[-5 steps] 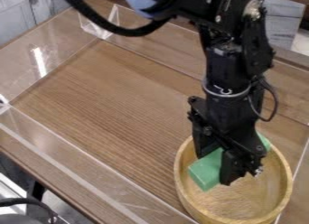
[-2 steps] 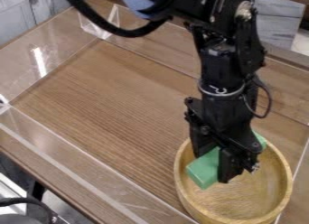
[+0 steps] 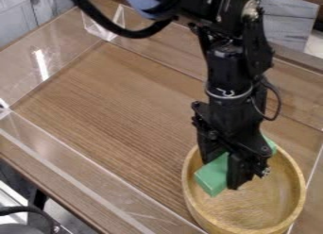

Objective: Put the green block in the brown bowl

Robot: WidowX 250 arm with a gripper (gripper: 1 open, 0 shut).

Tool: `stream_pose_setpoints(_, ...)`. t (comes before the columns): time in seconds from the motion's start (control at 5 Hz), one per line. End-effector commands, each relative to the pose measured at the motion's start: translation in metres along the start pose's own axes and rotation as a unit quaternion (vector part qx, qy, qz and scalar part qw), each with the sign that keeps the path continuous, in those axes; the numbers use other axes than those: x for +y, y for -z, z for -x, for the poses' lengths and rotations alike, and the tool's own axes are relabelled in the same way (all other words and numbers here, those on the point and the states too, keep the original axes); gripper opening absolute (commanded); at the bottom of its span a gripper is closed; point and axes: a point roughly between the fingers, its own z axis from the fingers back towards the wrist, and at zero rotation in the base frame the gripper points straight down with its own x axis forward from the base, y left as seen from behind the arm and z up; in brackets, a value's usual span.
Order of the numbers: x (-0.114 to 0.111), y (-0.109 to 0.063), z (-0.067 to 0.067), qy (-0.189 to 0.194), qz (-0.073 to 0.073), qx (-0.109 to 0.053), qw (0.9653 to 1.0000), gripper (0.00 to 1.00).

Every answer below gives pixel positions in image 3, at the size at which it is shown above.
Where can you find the clear acrylic tray wall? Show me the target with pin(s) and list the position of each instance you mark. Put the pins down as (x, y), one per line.
(108, 203)

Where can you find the brown wooden bowl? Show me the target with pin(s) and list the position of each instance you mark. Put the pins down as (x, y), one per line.
(261, 207)

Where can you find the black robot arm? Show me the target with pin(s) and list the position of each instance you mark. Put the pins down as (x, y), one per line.
(229, 30)

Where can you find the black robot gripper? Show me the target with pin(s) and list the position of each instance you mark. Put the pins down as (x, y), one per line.
(228, 120)

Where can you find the green rectangular block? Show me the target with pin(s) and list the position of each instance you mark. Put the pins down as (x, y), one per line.
(211, 175)

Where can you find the black metal table frame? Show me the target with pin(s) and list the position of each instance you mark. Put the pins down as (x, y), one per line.
(53, 219)

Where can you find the clear acrylic corner bracket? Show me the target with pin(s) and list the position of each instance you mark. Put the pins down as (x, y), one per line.
(97, 31)

